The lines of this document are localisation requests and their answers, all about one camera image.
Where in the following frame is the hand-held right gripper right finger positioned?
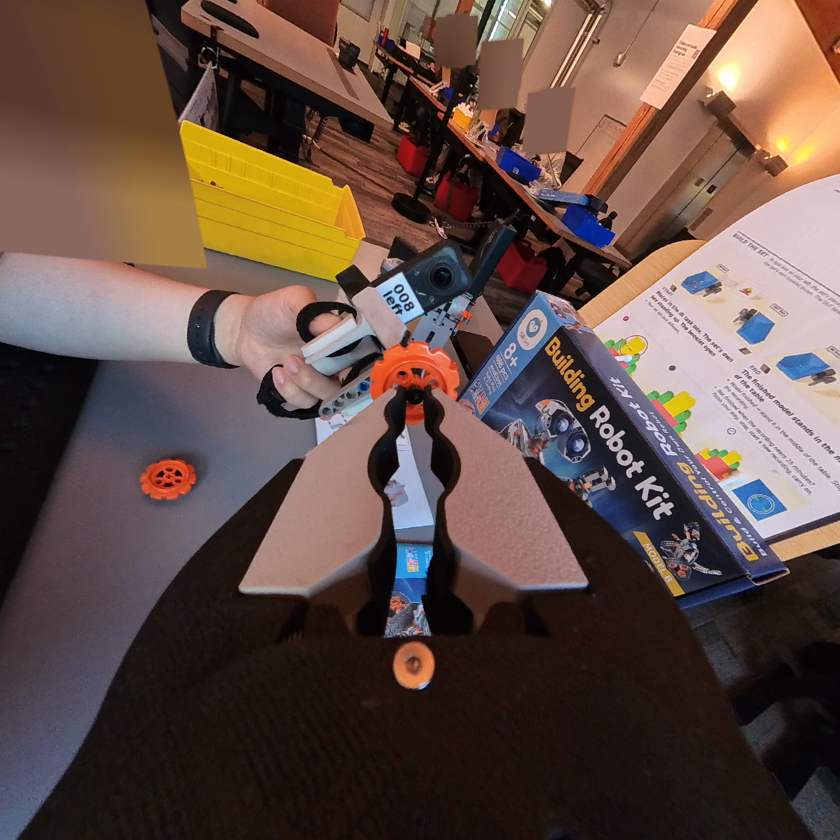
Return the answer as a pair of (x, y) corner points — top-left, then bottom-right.
(420, 387), (589, 637)

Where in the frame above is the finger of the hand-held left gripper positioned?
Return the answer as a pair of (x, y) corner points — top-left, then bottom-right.
(453, 328), (501, 414)
(357, 287), (413, 358)

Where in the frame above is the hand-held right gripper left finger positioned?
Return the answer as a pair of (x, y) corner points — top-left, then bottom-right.
(238, 387), (411, 637)

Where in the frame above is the orange toy gear wheel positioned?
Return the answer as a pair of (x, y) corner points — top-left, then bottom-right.
(140, 458), (197, 501)
(369, 343), (460, 426)

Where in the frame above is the grey toy brick assembly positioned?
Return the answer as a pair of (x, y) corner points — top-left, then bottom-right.
(319, 295), (475, 421)

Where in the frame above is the person's left forearm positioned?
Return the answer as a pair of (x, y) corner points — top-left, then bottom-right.
(0, 251), (198, 363)

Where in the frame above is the grey desk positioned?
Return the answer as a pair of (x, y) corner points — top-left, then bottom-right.
(0, 239), (500, 828)

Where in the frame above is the person's left hand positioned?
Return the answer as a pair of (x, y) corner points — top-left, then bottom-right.
(230, 285), (358, 411)

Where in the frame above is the black stand base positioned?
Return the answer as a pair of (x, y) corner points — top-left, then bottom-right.
(392, 190), (434, 224)

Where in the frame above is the red plastic bin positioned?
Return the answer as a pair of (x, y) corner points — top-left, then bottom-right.
(395, 134), (431, 178)
(497, 239), (547, 294)
(434, 172), (476, 223)

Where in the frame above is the white instruction leaflet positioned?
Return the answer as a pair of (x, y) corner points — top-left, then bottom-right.
(315, 410), (435, 531)

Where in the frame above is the blue printed booklet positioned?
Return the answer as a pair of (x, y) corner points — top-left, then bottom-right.
(384, 543), (434, 637)

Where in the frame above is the wooden long table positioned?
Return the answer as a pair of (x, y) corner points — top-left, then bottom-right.
(374, 46), (632, 270)

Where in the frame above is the blue robot kit box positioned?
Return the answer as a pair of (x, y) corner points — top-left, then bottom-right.
(457, 292), (790, 611)

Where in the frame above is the blue plastic bin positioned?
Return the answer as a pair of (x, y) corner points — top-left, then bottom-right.
(561, 203), (616, 249)
(497, 146), (542, 185)

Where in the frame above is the yellow plastic bin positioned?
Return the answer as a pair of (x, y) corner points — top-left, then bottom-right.
(178, 120), (366, 282)

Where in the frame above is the black wristband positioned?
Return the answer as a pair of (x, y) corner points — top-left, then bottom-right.
(186, 289), (242, 370)

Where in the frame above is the beige long table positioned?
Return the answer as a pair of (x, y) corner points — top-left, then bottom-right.
(180, 0), (395, 126)

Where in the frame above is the grey double door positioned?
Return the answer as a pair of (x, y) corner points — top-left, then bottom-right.
(617, 125), (756, 257)

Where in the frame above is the white hanging sign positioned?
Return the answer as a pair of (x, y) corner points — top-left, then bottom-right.
(180, 62), (221, 132)

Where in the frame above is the printed instruction sheet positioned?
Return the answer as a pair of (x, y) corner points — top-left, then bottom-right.
(594, 174), (840, 546)

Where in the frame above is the white wall notice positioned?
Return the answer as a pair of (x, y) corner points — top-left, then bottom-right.
(640, 24), (716, 109)

